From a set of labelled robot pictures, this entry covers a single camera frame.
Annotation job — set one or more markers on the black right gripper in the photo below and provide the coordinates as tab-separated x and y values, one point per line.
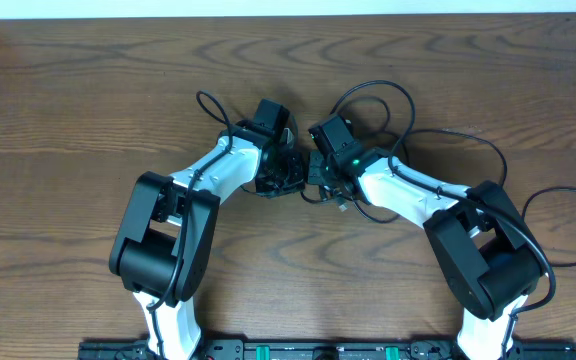
314	169

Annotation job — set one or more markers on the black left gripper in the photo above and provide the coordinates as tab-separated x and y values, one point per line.
301	163

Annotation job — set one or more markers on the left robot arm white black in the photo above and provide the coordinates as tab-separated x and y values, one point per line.
162	248

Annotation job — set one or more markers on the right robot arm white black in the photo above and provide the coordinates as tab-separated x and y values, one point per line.
477	236

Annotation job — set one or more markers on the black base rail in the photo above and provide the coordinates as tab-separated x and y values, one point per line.
230	349

